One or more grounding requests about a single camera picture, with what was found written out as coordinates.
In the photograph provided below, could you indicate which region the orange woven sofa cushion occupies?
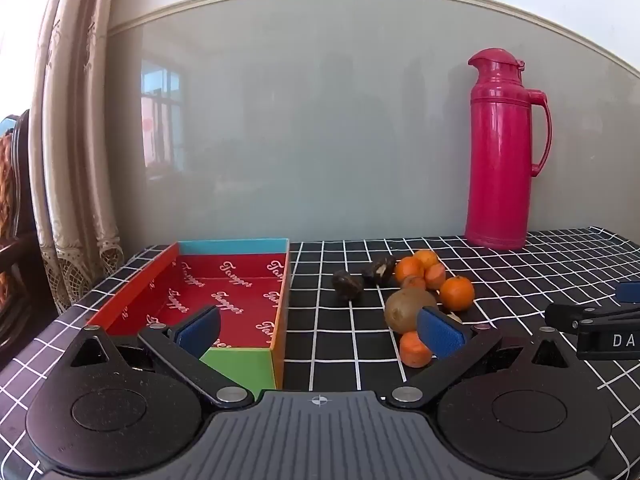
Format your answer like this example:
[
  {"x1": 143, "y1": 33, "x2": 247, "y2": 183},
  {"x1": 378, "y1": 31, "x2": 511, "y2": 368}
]
[{"x1": 0, "y1": 132, "x2": 15, "y2": 293}]

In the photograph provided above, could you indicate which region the beige lace-trimmed curtain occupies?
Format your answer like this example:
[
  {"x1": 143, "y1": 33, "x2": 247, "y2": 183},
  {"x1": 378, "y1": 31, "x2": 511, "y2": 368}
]
[{"x1": 27, "y1": 0, "x2": 126, "y2": 313}]

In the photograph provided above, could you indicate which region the wooden wicker armchair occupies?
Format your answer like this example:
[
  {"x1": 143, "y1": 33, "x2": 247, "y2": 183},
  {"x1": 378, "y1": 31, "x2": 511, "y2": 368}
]
[{"x1": 0, "y1": 109, "x2": 57, "y2": 346}]

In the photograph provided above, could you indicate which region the cracked dark brown chestnut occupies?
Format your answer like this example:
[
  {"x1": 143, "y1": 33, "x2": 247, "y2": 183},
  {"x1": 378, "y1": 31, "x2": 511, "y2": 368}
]
[{"x1": 361, "y1": 255, "x2": 397, "y2": 286}]

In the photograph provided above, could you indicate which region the colourful cardboard box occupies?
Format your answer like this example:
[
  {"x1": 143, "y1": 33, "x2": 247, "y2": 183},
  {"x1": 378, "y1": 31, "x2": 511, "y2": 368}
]
[{"x1": 86, "y1": 237, "x2": 292, "y2": 393}]

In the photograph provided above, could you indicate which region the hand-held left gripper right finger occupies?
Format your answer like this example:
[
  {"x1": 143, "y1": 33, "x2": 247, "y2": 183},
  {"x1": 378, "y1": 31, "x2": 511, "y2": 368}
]
[{"x1": 385, "y1": 306, "x2": 576, "y2": 408}]

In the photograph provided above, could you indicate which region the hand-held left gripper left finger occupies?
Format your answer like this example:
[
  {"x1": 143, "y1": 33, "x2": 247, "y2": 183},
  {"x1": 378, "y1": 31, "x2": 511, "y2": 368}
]
[{"x1": 60, "y1": 305, "x2": 256, "y2": 408}]

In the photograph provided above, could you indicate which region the pink thermos jug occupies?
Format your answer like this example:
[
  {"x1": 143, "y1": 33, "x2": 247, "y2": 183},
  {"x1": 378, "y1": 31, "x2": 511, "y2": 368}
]
[{"x1": 464, "y1": 47, "x2": 553, "y2": 251}]

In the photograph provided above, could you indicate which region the black white-grid tablecloth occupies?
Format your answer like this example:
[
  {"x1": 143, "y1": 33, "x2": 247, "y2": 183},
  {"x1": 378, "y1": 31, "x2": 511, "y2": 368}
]
[{"x1": 0, "y1": 225, "x2": 640, "y2": 480}]

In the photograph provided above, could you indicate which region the brown kiwi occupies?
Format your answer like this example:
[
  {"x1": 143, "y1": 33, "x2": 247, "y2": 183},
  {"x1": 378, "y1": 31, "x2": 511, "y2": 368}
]
[{"x1": 384, "y1": 287, "x2": 438, "y2": 335}]

